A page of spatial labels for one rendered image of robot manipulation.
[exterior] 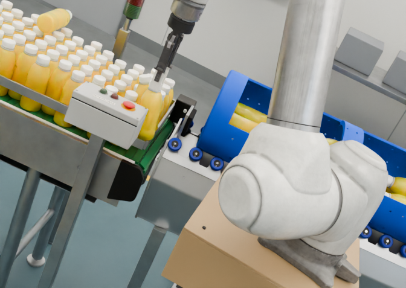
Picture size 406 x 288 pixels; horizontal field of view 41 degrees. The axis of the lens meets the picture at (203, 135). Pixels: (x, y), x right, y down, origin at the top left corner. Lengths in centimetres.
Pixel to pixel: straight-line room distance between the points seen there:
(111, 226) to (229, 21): 278
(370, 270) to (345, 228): 78
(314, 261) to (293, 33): 48
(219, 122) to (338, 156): 63
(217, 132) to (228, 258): 66
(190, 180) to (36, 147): 50
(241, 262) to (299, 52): 42
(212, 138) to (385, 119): 362
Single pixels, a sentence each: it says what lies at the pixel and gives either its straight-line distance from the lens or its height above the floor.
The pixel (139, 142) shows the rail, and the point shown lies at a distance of 169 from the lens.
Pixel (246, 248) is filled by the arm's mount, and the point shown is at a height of 112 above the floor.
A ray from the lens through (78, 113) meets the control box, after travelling 157.
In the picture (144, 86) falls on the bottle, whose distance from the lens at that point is 171.
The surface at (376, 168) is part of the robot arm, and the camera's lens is 114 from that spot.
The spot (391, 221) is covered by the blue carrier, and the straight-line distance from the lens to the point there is 182.
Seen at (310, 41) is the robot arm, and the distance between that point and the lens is 100.
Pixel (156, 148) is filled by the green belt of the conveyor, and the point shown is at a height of 89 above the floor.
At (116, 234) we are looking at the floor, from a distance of 291.
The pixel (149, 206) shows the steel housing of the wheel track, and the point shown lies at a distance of 191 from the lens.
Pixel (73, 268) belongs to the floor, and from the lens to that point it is 264.
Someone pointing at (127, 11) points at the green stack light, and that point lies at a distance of 216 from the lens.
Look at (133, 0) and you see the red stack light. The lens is 214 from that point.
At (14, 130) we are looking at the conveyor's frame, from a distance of 181.
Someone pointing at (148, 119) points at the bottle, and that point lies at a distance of 166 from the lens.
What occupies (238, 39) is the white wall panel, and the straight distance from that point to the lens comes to 520.
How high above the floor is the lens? 174
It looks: 24 degrees down
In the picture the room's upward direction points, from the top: 24 degrees clockwise
